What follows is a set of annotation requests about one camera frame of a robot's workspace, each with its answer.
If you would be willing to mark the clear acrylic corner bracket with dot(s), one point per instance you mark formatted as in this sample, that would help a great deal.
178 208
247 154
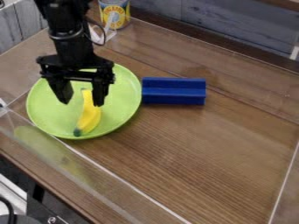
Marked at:
101 32

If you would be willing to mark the blue rectangular block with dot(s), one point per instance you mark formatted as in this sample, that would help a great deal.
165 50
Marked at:
173 90

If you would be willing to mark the yellow toy banana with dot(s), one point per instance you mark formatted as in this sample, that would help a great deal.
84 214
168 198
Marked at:
89 115

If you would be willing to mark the green plate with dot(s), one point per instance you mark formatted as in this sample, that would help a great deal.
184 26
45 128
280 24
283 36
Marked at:
56 118

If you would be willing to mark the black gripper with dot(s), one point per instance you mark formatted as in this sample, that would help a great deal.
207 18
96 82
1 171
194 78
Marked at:
93 69

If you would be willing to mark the clear acrylic front barrier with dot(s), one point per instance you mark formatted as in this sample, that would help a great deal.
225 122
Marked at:
106 181

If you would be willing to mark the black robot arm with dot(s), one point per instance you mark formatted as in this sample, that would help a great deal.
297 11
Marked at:
68 31

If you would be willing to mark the yellow labelled tin can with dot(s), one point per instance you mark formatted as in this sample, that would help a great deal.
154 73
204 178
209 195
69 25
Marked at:
116 10

